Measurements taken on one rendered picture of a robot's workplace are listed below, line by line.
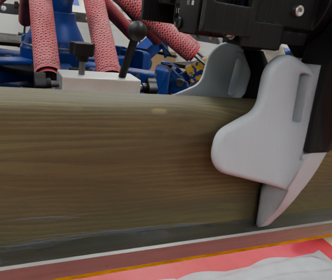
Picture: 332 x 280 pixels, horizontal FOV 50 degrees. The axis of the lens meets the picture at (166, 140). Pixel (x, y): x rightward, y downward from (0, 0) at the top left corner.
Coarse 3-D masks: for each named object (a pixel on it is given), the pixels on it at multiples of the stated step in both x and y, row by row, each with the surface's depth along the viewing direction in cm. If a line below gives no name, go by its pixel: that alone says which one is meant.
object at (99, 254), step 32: (224, 224) 20; (288, 224) 20; (320, 224) 21; (0, 256) 15; (32, 256) 15; (64, 256) 15; (96, 256) 16; (128, 256) 16; (160, 256) 17; (192, 256) 18
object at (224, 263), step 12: (312, 240) 42; (324, 240) 42; (240, 252) 38; (252, 252) 38; (264, 252) 38; (276, 252) 39; (288, 252) 39; (300, 252) 39; (312, 252) 39; (324, 252) 40; (168, 264) 34; (180, 264) 35; (192, 264) 35; (204, 264) 35; (216, 264) 35; (228, 264) 36; (240, 264) 36; (252, 264) 36; (180, 276) 33
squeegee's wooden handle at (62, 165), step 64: (0, 128) 13; (64, 128) 14; (128, 128) 16; (192, 128) 17; (0, 192) 14; (64, 192) 15; (128, 192) 17; (192, 192) 18; (256, 192) 20; (320, 192) 22
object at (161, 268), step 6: (132, 270) 33; (138, 270) 33; (144, 270) 33; (150, 270) 33; (156, 270) 33; (162, 270) 34; (168, 270) 34; (96, 276) 32; (102, 276) 32; (108, 276) 32; (114, 276) 32; (120, 276) 32; (126, 276) 32; (132, 276) 32; (138, 276) 32; (144, 276) 32; (150, 276) 33; (156, 276) 33; (162, 276) 33; (168, 276) 33
